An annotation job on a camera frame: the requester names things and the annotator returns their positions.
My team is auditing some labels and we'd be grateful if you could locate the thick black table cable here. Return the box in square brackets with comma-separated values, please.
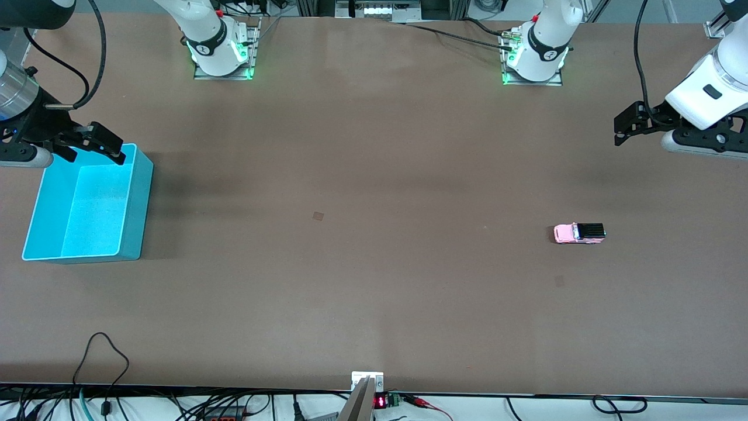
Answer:
[465, 18, 521, 37]

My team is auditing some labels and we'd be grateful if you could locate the aluminium frame with light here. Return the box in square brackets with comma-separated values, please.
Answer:
[335, 0, 423, 23]

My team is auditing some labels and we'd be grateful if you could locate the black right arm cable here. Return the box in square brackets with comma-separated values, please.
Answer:
[22, 0, 107, 112]

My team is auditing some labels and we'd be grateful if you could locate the grey aluminium camera bar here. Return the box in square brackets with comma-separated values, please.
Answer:
[338, 377, 375, 421]

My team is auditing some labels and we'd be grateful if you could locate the black coiled cable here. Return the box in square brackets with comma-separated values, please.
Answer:
[592, 395, 648, 414]

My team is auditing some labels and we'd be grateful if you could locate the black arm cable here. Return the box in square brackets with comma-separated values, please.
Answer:
[634, 0, 681, 126]
[22, 0, 107, 112]

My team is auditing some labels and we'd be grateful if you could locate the black looped cable with ferrite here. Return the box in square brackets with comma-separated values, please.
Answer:
[71, 332, 130, 417]

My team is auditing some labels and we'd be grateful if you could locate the pink jeep toy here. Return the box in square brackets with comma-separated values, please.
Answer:
[554, 222, 607, 244]

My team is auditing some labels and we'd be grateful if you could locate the aluminium corner bracket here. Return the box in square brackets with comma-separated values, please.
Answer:
[704, 11, 731, 39]

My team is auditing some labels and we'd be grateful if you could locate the thin black table cable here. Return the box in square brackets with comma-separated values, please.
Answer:
[403, 22, 515, 50]

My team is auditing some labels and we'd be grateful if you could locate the cyan plastic bin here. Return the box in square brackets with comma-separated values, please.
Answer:
[22, 143, 154, 264]

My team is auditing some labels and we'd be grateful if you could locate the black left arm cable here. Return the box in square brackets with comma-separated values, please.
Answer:
[634, 0, 681, 126]

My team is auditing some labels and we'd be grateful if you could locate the red clip lead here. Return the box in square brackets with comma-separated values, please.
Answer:
[403, 395, 453, 420]

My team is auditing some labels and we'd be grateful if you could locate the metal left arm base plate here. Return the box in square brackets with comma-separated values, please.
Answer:
[501, 28, 563, 87]

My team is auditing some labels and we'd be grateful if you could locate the white mounting bracket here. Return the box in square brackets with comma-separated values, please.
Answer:
[351, 371, 385, 391]

